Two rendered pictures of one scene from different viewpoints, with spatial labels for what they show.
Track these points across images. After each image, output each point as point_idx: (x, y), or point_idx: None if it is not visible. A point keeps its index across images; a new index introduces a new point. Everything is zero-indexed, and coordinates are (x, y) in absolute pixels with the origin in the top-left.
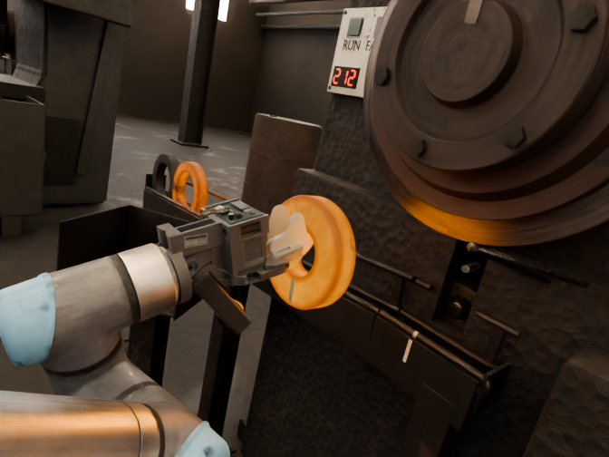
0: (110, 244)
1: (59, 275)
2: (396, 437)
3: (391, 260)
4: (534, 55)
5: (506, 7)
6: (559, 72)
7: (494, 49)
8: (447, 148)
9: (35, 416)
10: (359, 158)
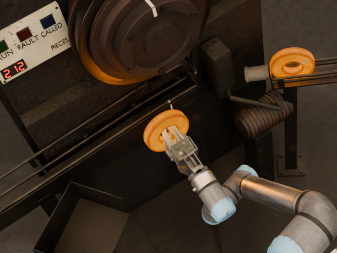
0: None
1: (217, 198)
2: None
3: (119, 95)
4: (181, 25)
5: (169, 24)
6: (193, 26)
7: (174, 35)
8: (171, 62)
9: (270, 182)
10: (50, 85)
